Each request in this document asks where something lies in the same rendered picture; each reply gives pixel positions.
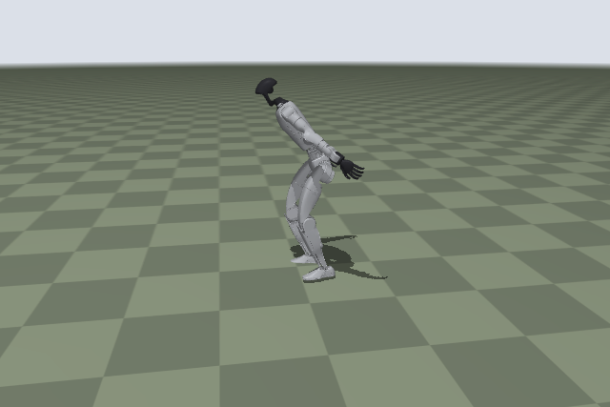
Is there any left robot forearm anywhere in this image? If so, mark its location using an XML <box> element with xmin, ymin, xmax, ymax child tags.
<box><xmin>304</xmin><ymin>131</ymin><xmax>340</xmax><ymax>163</ymax></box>

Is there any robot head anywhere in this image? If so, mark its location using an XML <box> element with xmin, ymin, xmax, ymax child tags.
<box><xmin>255</xmin><ymin>78</ymin><xmax>290</xmax><ymax>110</ymax></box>

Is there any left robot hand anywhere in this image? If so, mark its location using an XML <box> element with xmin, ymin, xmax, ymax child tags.
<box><xmin>333</xmin><ymin>152</ymin><xmax>365</xmax><ymax>180</ymax></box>

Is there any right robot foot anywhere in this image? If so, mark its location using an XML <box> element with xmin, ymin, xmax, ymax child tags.
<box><xmin>291</xmin><ymin>254</ymin><xmax>316</xmax><ymax>263</ymax></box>

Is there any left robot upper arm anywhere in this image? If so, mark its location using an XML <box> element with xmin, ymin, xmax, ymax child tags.
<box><xmin>281</xmin><ymin>106</ymin><xmax>314</xmax><ymax>145</ymax></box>

